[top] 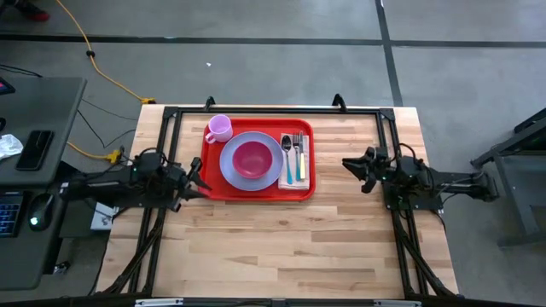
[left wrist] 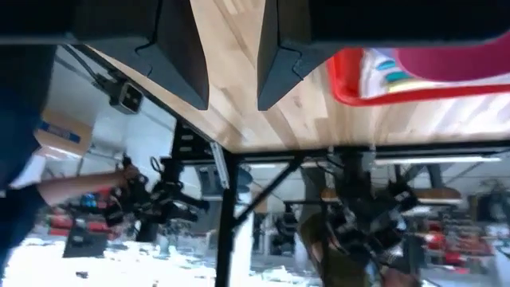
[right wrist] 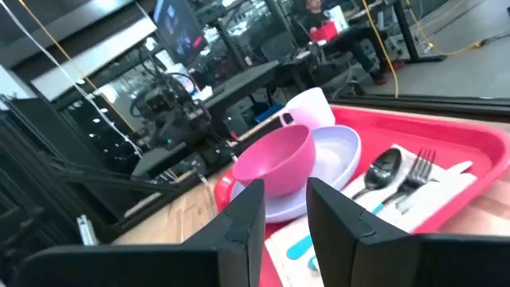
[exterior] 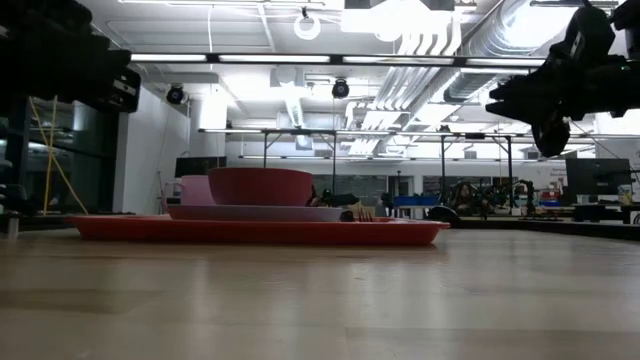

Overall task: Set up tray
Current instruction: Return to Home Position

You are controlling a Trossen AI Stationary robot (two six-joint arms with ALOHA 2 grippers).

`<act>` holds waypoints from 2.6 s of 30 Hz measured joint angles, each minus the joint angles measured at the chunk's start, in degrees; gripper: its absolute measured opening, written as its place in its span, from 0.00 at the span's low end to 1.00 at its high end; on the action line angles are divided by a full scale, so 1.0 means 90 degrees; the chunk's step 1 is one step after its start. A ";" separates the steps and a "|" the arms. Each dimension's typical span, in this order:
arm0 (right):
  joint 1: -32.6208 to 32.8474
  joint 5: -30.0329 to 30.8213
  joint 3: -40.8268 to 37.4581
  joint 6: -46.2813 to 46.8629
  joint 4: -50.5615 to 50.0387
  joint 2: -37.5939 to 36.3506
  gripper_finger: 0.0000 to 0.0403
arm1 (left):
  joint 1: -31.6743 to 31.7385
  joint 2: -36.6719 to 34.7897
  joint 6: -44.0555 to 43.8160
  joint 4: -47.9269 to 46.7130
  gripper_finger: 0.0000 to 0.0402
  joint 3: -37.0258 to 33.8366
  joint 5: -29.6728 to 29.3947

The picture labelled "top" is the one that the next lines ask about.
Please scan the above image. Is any knife with cream handle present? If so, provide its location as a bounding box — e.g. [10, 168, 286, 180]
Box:
[298, 130, 307, 181]

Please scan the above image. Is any black computer mouse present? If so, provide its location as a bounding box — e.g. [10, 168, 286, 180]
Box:
[27, 193, 55, 234]

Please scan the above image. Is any black side cart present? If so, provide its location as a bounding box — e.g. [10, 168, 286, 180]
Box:
[469, 106, 546, 248]

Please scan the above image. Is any dark tablet screen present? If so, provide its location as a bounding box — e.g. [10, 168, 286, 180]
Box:
[0, 76, 17, 97]

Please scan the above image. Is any grey side desk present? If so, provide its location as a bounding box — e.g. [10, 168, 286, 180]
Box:
[0, 76, 89, 292]

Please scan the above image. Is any beige cloth napkin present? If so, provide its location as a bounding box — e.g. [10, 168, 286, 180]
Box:
[277, 132, 311, 191]

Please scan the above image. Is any yellow cable with plug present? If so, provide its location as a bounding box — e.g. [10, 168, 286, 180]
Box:
[66, 140, 124, 165]

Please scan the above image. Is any magenta plastic bowl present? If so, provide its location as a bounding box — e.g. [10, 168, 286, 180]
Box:
[231, 141, 274, 180]

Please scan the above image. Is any pale pink plastic mug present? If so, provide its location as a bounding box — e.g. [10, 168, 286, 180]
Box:
[204, 113, 235, 145]

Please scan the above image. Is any black aluminium rig frame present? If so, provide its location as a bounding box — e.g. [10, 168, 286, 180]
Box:
[97, 93, 460, 307]

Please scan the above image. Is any thin black floor cable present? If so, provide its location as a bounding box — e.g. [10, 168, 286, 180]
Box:
[0, 63, 44, 78]
[76, 97, 140, 149]

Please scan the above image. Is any black smartphone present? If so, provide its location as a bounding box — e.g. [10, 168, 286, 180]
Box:
[15, 130, 55, 172]

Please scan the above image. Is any crumpled white tissue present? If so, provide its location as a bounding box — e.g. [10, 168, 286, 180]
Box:
[0, 133, 25, 161]

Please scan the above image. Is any white printed box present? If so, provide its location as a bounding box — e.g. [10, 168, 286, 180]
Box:
[90, 202, 119, 231]

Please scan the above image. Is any yellow extension cable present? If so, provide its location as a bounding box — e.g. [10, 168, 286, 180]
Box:
[55, 0, 158, 106]

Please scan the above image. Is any fork with teal handle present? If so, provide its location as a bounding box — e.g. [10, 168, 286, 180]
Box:
[292, 132, 302, 182]

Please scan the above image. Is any red plastic tray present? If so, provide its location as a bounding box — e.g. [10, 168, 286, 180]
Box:
[199, 118, 317, 202]

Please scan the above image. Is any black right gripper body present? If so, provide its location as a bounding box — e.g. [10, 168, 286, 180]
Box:
[362, 147, 400, 194]

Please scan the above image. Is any backlit black keyboard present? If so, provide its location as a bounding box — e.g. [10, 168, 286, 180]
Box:
[0, 191, 25, 239]

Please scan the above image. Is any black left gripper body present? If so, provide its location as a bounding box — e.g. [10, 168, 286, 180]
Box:
[164, 156, 205, 213]

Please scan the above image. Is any lavender plastic plate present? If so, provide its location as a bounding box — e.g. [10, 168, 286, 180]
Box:
[218, 130, 285, 193]

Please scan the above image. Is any spoon with teal handle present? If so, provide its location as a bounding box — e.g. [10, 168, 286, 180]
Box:
[281, 134, 294, 186]

